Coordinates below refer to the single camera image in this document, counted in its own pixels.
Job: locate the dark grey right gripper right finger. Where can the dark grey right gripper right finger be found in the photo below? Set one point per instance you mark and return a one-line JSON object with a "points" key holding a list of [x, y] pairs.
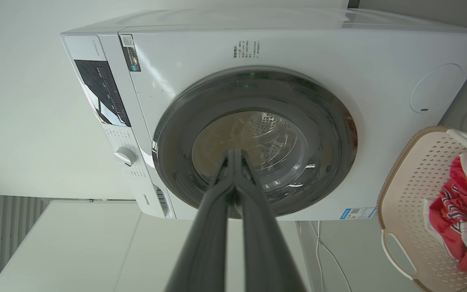
{"points": [[262, 243]]}

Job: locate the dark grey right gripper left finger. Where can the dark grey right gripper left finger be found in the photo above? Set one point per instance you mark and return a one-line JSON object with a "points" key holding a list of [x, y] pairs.
{"points": [[209, 227]]}

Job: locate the round dark washing machine door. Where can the round dark washing machine door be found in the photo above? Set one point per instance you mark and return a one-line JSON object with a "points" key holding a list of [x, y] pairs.
{"points": [[176, 134]]}

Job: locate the white front-load washing machine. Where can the white front-load washing machine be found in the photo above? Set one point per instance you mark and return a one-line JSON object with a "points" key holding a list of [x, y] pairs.
{"points": [[201, 52]]}

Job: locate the blue energy label sticker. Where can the blue energy label sticker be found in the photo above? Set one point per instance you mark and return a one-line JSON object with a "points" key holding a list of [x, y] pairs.
{"points": [[357, 213]]}

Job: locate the white round selector knob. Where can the white round selector knob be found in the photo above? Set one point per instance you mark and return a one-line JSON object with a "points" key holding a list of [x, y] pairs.
{"points": [[125, 156]]}

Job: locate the cream perforated laundry basket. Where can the cream perforated laundry basket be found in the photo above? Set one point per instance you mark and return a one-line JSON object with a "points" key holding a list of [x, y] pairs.
{"points": [[412, 182]]}

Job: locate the black display control panel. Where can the black display control panel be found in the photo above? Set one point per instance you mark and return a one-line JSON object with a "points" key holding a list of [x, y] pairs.
{"points": [[101, 89]]}

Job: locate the black QR code sticker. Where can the black QR code sticker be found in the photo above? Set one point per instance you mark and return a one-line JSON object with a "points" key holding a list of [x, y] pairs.
{"points": [[130, 52]]}

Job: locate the red and white garment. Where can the red and white garment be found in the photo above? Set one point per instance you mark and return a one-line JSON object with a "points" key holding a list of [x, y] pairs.
{"points": [[464, 211]]}

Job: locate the round white filter cover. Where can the round white filter cover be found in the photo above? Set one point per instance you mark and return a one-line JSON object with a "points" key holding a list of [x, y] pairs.
{"points": [[436, 87]]}

